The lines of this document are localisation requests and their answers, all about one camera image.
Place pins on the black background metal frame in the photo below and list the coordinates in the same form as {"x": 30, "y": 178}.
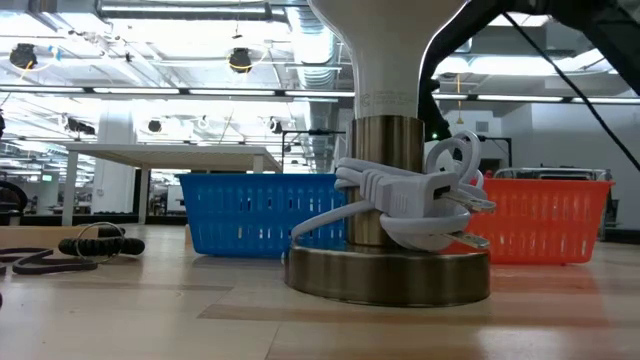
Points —
{"x": 312, "y": 132}

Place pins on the thin dark rubber band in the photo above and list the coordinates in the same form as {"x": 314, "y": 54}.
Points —
{"x": 50, "y": 265}

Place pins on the silver ceiling duct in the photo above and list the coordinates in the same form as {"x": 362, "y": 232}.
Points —
{"x": 320, "y": 55}

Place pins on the black round ceiling device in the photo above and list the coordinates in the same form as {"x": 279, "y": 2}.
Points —
{"x": 240, "y": 60}
{"x": 22, "y": 56}

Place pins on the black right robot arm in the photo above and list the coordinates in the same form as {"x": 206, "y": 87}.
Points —
{"x": 480, "y": 20}

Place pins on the blue plastic basket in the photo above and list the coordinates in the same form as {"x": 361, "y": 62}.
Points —
{"x": 240, "y": 215}

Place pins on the orange plastic basket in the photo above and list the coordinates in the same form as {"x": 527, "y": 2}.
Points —
{"x": 540, "y": 220}

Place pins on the black office chair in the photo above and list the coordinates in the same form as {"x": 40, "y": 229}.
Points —
{"x": 12, "y": 197}

